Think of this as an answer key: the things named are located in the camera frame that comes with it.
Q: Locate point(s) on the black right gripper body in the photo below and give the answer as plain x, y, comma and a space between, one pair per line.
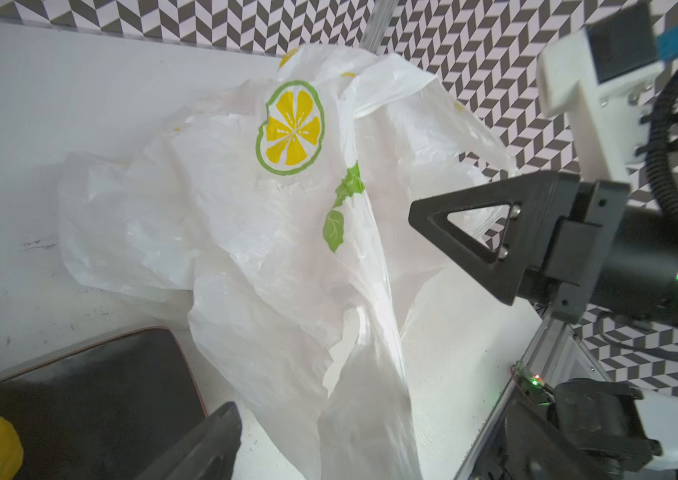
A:
620, 258

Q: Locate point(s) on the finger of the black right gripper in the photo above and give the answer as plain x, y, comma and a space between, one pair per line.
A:
499, 233

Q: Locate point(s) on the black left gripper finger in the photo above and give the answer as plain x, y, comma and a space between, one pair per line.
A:
208, 452

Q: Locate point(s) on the white plastic bag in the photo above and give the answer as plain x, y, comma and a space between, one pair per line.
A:
281, 205

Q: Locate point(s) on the black tray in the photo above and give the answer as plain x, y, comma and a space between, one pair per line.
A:
104, 412

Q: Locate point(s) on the aluminium corner post right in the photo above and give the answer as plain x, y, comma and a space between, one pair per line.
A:
379, 20

